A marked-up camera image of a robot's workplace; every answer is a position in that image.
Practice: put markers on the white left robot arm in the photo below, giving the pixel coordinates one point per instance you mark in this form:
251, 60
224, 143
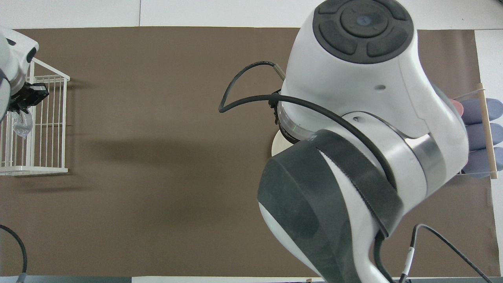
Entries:
13, 59

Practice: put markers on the pink plastic cup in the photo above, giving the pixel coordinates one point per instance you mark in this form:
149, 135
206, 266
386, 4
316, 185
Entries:
456, 107

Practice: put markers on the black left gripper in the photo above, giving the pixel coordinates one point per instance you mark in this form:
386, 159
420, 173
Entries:
29, 96

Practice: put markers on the cup rack with wooden rod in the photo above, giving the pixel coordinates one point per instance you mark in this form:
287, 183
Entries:
487, 129

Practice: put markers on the blue plastic cup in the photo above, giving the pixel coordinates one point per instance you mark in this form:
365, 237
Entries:
477, 163
477, 135
473, 111

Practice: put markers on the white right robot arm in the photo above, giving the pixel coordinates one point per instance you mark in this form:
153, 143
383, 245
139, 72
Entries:
353, 98

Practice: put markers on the cream round plate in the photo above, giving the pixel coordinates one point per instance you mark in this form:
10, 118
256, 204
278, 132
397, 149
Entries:
279, 147

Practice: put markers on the brown table mat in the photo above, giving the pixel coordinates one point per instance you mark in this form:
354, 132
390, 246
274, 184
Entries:
157, 157

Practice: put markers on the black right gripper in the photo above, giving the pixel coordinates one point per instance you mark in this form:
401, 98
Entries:
274, 104

